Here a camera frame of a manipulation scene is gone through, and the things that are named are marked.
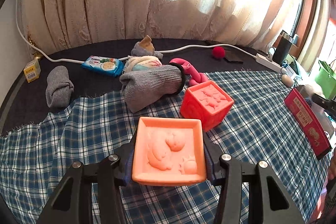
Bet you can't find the pink twisted toy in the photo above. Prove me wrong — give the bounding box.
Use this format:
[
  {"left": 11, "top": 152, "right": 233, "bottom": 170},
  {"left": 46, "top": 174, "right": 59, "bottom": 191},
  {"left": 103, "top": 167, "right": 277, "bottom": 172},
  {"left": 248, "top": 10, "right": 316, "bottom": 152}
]
[{"left": 169, "top": 58, "right": 209, "bottom": 86}]

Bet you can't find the red flat box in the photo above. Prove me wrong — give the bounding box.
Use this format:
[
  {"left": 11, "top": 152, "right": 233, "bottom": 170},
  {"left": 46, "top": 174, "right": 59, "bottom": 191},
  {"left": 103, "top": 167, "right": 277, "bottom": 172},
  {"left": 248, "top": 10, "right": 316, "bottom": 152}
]
[{"left": 284, "top": 88, "right": 331, "bottom": 160}]

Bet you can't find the person's hand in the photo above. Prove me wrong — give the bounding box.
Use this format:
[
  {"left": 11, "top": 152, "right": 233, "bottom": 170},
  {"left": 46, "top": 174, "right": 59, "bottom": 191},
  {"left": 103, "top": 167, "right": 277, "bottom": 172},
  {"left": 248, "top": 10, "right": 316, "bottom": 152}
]
[{"left": 328, "top": 148, "right": 336, "bottom": 181}]

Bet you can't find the large grey knit sock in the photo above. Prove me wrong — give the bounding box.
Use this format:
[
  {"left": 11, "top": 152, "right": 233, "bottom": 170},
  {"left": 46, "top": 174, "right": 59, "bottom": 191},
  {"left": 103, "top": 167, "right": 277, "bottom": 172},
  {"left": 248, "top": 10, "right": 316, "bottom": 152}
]
[{"left": 120, "top": 63, "right": 186, "bottom": 113}]

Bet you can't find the beige egg-shaped object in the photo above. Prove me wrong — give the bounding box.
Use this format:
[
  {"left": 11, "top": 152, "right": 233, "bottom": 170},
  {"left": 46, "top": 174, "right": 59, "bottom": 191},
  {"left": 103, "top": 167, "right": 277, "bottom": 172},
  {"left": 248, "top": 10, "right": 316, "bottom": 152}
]
[{"left": 281, "top": 75, "right": 294, "bottom": 88}]

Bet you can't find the red pompom ball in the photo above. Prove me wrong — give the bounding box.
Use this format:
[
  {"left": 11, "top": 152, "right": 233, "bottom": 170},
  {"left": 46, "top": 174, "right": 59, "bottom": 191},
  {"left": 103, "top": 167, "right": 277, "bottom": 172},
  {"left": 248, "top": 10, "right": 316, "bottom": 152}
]
[{"left": 211, "top": 46, "right": 226, "bottom": 60}]

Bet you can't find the orange embossed rubber block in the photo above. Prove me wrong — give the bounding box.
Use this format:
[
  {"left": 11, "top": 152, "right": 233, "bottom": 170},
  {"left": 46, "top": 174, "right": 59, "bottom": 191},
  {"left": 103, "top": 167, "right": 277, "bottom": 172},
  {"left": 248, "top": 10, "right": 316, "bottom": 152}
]
[{"left": 131, "top": 117, "right": 207, "bottom": 186}]

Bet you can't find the cream and teal sock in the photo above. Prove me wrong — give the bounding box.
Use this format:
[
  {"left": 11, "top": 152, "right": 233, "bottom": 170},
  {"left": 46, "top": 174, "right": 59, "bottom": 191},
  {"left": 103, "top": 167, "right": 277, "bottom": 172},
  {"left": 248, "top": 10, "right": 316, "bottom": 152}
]
[{"left": 123, "top": 56, "right": 162, "bottom": 73}]

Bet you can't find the red embossed rubber block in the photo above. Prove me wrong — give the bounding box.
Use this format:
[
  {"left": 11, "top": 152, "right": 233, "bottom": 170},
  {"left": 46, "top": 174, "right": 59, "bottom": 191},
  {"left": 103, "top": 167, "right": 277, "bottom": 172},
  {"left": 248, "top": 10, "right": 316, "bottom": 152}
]
[{"left": 180, "top": 80, "right": 234, "bottom": 132}]

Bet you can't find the black tumbler cup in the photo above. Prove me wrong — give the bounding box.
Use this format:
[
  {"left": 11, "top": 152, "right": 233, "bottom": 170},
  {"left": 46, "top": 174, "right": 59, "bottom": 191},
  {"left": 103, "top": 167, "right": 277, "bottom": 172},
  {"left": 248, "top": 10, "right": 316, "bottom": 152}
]
[{"left": 272, "top": 31, "right": 298, "bottom": 65}]

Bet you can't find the green bag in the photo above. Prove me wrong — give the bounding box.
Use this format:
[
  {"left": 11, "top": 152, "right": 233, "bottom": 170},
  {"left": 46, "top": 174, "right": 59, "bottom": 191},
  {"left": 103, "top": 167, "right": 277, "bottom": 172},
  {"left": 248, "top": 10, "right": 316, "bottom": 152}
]
[{"left": 315, "top": 60, "right": 336, "bottom": 100}]

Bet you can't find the grey and tan sock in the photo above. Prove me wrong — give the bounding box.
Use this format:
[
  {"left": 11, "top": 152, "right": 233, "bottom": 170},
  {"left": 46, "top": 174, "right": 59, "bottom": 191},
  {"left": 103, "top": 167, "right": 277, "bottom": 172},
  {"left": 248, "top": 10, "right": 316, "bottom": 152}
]
[{"left": 131, "top": 35, "right": 163, "bottom": 60}]

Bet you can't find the small yellow box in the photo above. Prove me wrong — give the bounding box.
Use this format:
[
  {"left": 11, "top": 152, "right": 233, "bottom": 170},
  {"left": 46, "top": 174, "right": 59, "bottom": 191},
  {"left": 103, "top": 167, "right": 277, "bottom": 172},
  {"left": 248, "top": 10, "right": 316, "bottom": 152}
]
[{"left": 23, "top": 59, "right": 41, "bottom": 83}]

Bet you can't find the white power strip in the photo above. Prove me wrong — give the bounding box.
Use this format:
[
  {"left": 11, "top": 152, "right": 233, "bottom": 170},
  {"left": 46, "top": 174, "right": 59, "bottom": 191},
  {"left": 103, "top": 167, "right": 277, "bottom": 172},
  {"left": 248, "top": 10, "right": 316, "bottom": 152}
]
[{"left": 255, "top": 53, "right": 287, "bottom": 75}]

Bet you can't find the small black pad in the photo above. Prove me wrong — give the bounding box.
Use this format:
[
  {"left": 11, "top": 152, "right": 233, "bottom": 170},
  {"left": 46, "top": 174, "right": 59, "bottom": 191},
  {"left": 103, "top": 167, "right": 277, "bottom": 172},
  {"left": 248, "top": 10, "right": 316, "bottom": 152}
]
[{"left": 224, "top": 51, "right": 243, "bottom": 64}]

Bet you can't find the blue cracker packet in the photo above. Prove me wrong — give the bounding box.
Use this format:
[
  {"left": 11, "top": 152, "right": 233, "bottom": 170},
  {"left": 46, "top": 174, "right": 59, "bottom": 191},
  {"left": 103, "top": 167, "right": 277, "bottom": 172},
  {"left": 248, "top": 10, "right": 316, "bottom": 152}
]
[{"left": 81, "top": 56, "right": 124, "bottom": 77}]

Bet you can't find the white power cable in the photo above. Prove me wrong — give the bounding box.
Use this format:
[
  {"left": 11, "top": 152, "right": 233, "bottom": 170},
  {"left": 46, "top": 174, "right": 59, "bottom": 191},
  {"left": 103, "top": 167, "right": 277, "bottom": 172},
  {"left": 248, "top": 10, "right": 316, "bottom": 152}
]
[{"left": 15, "top": 0, "right": 259, "bottom": 64}]

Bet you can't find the gold curtain tassel bell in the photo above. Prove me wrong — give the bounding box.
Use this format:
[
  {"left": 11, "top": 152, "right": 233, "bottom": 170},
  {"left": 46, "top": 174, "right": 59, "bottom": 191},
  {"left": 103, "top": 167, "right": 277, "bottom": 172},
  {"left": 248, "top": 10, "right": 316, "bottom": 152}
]
[{"left": 27, "top": 35, "right": 43, "bottom": 60}]

